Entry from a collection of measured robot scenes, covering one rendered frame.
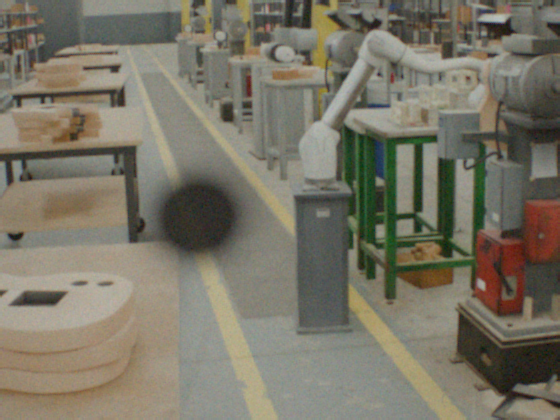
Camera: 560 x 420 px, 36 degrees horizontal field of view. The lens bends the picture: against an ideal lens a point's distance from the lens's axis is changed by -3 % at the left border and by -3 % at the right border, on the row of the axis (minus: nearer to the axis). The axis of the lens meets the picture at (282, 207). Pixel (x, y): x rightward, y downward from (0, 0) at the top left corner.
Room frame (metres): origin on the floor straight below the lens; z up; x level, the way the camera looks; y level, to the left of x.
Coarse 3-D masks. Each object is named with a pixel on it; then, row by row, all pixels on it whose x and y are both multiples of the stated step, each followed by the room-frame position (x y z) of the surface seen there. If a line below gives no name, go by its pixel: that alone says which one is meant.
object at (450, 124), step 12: (444, 120) 3.64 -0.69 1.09; (456, 120) 3.63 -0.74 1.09; (468, 120) 3.64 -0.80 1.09; (444, 132) 3.64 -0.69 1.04; (456, 132) 3.63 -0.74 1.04; (444, 144) 3.63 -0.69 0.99; (456, 144) 3.63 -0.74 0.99; (468, 144) 3.64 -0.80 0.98; (444, 156) 3.63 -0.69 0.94; (456, 156) 3.63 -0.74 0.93; (468, 156) 3.64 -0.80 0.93; (468, 168) 3.67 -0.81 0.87
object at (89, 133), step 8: (24, 136) 4.65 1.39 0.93; (32, 136) 4.63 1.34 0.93; (40, 136) 4.59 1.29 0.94; (48, 136) 4.51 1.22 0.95; (64, 136) 4.62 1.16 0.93; (72, 136) 4.60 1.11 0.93; (80, 136) 4.74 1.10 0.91; (88, 136) 4.74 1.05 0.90; (96, 136) 4.71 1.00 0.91; (48, 144) 4.51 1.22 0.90
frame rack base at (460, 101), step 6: (450, 90) 4.74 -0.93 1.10; (456, 90) 4.74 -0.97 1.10; (450, 96) 4.68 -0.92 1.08; (456, 96) 4.59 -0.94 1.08; (462, 96) 4.60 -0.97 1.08; (468, 96) 4.60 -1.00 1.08; (450, 102) 4.68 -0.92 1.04; (456, 102) 4.59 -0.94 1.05; (462, 102) 4.60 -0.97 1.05; (468, 102) 4.60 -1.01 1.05; (456, 108) 4.59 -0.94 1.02; (462, 108) 4.60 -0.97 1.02; (468, 108) 4.60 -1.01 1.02
